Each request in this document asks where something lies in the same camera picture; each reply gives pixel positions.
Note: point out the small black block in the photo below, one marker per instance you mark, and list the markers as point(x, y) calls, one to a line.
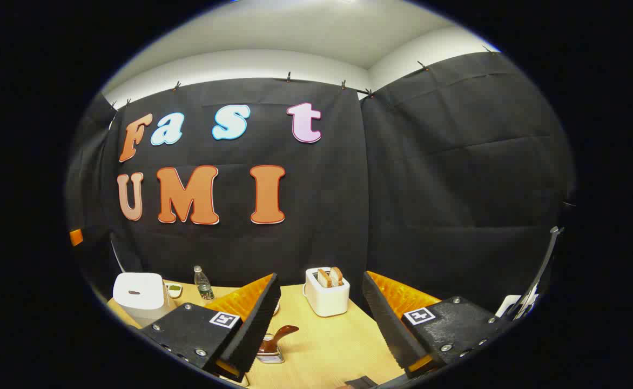
point(359, 382)

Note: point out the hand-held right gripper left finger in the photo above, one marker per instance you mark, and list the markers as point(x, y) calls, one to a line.
point(251, 324)

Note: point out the white toaster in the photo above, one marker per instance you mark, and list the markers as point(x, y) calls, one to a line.
point(327, 300)

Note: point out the grey metal bar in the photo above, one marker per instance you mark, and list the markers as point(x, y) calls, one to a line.
point(543, 265)

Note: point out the white rice cooker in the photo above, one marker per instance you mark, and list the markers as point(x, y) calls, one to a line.
point(138, 302)

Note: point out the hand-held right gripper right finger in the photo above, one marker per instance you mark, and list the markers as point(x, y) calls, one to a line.
point(389, 324)

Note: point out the brown wooden spoon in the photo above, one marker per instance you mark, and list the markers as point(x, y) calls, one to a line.
point(278, 335)

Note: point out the small white dish green filling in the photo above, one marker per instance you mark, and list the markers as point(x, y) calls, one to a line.
point(174, 290)

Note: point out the clear plastic water bottle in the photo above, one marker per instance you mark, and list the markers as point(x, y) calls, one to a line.
point(204, 286)

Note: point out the cream box of rice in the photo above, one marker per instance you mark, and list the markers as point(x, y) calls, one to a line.
point(241, 381)

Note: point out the black backdrop cloth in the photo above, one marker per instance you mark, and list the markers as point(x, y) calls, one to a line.
point(403, 189)

